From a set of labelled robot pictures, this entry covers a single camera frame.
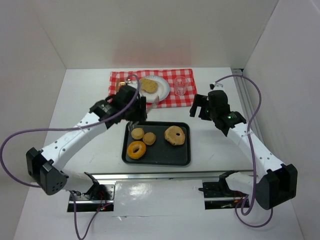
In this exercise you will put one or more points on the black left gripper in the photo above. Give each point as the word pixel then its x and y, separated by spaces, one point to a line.
pixel 142 108

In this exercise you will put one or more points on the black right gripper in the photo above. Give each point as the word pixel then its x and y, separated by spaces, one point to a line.
pixel 200 107

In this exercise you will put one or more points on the metal tongs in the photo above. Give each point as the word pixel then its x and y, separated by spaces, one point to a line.
pixel 131 124

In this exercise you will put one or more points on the speckled bread slice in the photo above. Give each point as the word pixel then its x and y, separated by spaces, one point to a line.
pixel 148 85

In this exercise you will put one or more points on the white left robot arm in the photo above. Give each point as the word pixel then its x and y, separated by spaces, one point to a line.
pixel 46 166

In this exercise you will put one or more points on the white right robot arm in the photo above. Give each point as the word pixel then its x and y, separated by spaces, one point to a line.
pixel 273 182

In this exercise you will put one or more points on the red white checkered cloth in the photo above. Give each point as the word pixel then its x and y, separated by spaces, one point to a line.
pixel 172 100

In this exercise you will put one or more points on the small round bun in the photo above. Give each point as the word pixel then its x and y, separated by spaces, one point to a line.
pixel 149 138
pixel 137 133

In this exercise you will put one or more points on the white paper plate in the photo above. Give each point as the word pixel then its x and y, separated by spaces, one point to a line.
pixel 163 89

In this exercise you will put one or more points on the clear plastic cup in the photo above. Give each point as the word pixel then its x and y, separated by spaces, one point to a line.
pixel 180 85

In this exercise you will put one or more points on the pale bagel with hole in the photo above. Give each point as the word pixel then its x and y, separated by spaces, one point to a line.
pixel 175 135

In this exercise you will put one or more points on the orange glazed donut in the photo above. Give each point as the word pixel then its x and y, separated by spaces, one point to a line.
pixel 136 150

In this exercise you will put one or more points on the black baking tray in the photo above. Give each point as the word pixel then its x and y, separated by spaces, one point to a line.
pixel 161 153

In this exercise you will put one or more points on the white cover board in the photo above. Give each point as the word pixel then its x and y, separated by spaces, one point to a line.
pixel 157 198

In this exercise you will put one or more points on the gold knife black handle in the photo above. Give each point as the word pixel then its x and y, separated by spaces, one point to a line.
pixel 117 86

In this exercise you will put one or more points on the metal base rail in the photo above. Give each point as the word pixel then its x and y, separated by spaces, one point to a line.
pixel 214 197

